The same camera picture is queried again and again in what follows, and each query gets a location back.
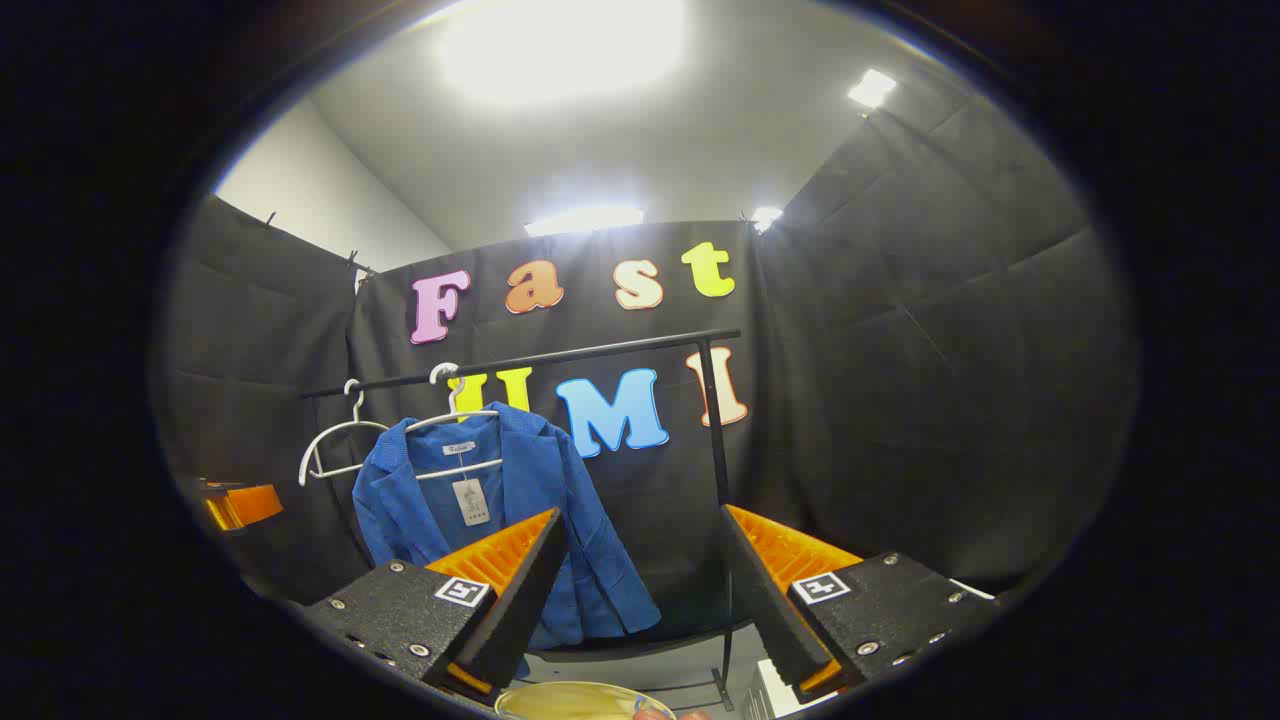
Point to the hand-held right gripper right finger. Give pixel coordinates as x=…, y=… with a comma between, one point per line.
x=760, y=600

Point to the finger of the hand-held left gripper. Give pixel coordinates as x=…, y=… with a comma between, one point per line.
x=255, y=504

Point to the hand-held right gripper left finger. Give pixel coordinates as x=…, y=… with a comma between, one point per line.
x=525, y=590

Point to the beige fabric laundry hamper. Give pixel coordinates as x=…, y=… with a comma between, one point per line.
x=560, y=700

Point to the white plastic hanger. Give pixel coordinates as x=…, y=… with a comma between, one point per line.
x=330, y=433
x=470, y=415

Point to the black metal clothes rack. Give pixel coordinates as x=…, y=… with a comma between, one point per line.
x=715, y=420

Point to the white cabinet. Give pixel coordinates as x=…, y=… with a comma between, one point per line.
x=770, y=692

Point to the long ceiling light strip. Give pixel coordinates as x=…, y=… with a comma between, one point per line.
x=585, y=220

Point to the small ceiling light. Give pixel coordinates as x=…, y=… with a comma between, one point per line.
x=766, y=215

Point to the square ceiling light panel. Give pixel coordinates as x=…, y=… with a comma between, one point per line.
x=872, y=88

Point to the large ceiling light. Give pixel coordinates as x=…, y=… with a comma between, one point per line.
x=560, y=45

